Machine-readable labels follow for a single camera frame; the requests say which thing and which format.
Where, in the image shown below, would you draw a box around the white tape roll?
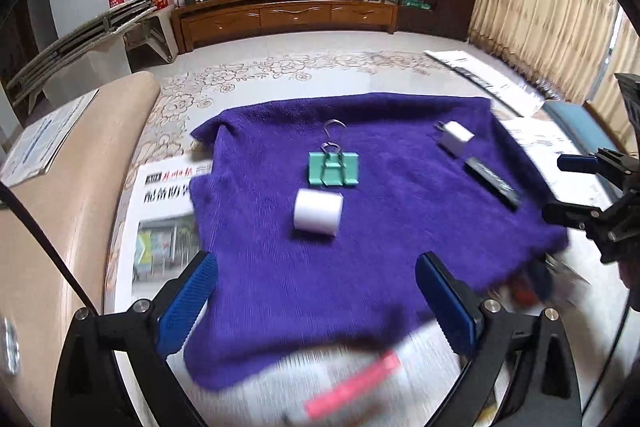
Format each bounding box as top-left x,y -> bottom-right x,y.
293,188 -> 344,236

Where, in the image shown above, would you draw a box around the small red object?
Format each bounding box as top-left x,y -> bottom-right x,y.
507,274 -> 540,308

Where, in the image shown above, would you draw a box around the newspaper with colour photo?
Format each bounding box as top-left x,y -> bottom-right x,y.
105,159 -> 217,323

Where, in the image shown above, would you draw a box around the beige patterned curtain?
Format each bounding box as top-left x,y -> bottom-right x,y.
467,0 -> 622,105

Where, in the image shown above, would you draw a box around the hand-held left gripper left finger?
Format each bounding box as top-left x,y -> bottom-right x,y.
52,251 -> 219,427

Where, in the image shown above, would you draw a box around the white charger plug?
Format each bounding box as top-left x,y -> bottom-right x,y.
434,120 -> 475,158

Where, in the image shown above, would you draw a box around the black rectangular bar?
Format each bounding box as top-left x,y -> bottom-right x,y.
464,156 -> 522,212

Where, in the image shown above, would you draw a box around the blue cushion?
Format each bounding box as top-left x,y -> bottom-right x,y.
542,101 -> 626,158

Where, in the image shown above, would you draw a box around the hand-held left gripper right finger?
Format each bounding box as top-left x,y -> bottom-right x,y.
415,251 -> 583,427

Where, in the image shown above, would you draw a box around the purple towel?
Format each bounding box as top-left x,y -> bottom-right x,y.
182,93 -> 571,390

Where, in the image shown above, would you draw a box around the pink highlighter pen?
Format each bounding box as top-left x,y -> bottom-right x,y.
285,351 -> 403,423

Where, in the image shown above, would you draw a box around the green binder clip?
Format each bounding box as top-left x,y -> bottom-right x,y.
307,119 -> 361,188

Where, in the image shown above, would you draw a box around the folded grey folding bed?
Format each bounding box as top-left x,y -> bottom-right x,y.
5,0 -> 158,105

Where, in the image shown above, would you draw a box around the silver metal fitting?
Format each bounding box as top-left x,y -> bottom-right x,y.
0,317 -> 22,376

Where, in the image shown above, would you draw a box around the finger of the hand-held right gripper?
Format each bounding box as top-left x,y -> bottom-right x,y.
542,188 -> 640,264
556,148 -> 640,182

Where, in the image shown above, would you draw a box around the black cable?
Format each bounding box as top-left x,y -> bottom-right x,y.
0,182 -> 99,314

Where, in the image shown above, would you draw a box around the white paper sheets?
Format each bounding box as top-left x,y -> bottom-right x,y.
424,49 -> 545,118

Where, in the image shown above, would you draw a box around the white plastic stool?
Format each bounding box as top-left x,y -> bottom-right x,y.
125,9 -> 179,65

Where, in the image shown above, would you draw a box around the white and blue booklet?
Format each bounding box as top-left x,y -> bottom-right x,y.
0,89 -> 101,188

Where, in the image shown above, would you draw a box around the blurred newspaper sheet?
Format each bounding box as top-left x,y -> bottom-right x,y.
170,317 -> 506,427

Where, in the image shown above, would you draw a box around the wooden television cabinet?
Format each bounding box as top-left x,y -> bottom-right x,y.
170,0 -> 401,54

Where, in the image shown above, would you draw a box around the newspaper with small print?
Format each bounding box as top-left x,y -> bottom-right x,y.
500,117 -> 621,210

